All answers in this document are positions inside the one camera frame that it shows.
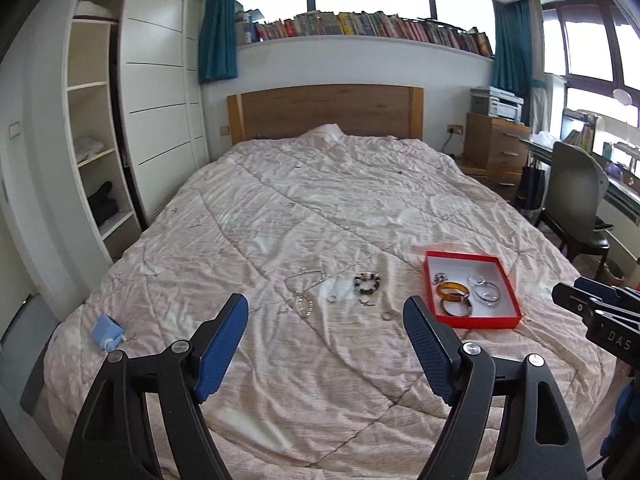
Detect silver twisted bangle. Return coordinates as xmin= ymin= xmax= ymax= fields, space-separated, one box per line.
xmin=472 ymin=282 xmax=501 ymax=304

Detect thin metal wire bangle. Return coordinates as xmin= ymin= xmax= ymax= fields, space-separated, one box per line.
xmin=468 ymin=275 xmax=497 ymax=288

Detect dark translucent brown bangle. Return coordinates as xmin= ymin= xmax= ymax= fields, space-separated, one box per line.
xmin=439 ymin=297 xmax=473 ymax=318

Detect amber orange bangle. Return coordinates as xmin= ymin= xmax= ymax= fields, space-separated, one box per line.
xmin=435 ymin=282 xmax=470 ymax=302

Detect red jewelry box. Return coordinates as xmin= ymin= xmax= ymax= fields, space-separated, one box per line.
xmin=423 ymin=250 xmax=522 ymax=330

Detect blue plug adapter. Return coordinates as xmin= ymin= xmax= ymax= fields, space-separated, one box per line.
xmin=91 ymin=314 xmax=126 ymax=353

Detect grey office chair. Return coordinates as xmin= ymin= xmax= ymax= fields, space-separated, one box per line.
xmin=535 ymin=142 xmax=614 ymax=280

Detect black shopping bag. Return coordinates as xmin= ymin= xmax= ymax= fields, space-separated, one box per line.
xmin=514 ymin=159 xmax=546 ymax=211

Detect wooden drawer nightstand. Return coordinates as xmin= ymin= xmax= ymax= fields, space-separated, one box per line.
xmin=457 ymin=113 xmax=530 ymax=203

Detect white printer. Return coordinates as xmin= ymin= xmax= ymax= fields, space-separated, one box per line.
xmin=471 ymin=87 xmax=524 ymax=124

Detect black folded clothes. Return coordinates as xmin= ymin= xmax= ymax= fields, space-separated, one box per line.
xmin=88 ymin=181 xmax=119 ymax=228

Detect right teal curtain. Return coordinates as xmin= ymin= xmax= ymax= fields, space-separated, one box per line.
xmin=491 ymin=0 xmax=533 ymax=126

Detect teal curtain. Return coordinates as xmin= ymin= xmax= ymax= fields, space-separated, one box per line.
xmin=198 ymin=0 xmax=238 ymax=84
xmin=491 ymin=0 xmax=533 ymax=126

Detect pink quilted bedspread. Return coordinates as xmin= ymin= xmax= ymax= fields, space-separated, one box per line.
xmin=44 ymin=125 xmax=615 ymax=479

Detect wooden headboard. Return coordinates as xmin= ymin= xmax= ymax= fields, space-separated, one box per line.
xmin=227 ymin=84 xmax=425 ymax=144

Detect white wardrobe with shelves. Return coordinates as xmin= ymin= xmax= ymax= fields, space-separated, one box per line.
xmin=66 ymin=0 xmax=209 ymax=262

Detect left teal curtain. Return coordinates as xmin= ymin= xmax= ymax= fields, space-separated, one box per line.
xmin=198 ymin=0 xmax=238 ymax=84

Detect row of books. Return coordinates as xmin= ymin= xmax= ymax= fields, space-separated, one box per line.
xmin=236 ymin=11 xmax=494 ymax=58

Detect dark beaded bracelet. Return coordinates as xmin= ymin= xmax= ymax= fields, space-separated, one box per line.
xmin=352 ymin=271 xmax=382 ymax=295

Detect silver chain necklace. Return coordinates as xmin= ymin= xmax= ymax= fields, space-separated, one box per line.
xmin=284 ymin=268 xmax=329 ymax=319

